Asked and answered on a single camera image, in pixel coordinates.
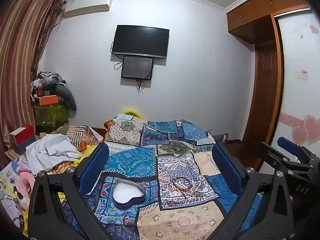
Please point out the white sliding wardrobe door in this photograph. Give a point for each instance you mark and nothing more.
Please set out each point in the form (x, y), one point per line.
(299, 113)

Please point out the heart-shaped blue tin box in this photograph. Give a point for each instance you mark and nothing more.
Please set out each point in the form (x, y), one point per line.
(127, 193)

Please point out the large wall television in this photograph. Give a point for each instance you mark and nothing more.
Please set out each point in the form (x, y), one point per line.
(141, 41)

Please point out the yellow printed garment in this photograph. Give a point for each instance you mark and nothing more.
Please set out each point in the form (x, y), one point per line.
(85, 154)

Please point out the striped brown curtain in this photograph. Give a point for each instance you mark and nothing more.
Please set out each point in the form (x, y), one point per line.
(25, 29)

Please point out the pile of dark clothes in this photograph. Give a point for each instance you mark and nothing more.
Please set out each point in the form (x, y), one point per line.
(53, 83)

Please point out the white crumpled garment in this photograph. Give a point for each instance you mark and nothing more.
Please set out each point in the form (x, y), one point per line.
(52, 149)

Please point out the red white box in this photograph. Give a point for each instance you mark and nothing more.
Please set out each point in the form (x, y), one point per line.
(22, 137)

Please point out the green patterned covered stand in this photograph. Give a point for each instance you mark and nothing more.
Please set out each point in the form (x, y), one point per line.
(51, 116)

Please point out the yellow plush toy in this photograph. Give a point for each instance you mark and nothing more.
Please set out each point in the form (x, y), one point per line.
(133, 112)

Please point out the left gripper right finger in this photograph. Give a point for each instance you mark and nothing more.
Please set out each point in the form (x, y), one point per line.
(274, 219)

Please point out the wooden wardrobe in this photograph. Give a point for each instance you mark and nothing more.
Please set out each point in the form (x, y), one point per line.
(253, 22)

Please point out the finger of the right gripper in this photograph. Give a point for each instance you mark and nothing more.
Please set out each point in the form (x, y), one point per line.
(292, 148)
(278, 161)

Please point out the orange box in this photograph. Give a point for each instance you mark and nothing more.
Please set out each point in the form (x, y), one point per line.
(46, 100)

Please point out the striped orange pillow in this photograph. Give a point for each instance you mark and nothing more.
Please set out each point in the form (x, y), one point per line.
(80, 136)

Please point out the white air conditioner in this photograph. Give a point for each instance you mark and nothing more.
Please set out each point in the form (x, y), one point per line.
(82, 7)

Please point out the blue patchwork bed quilt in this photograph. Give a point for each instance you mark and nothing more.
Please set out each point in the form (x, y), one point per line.
(186, 194)

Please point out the small wall monitor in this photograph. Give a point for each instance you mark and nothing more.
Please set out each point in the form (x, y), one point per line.
(138, 68)

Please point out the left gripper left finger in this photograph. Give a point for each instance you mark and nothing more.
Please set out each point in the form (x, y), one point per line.
(46, 218)

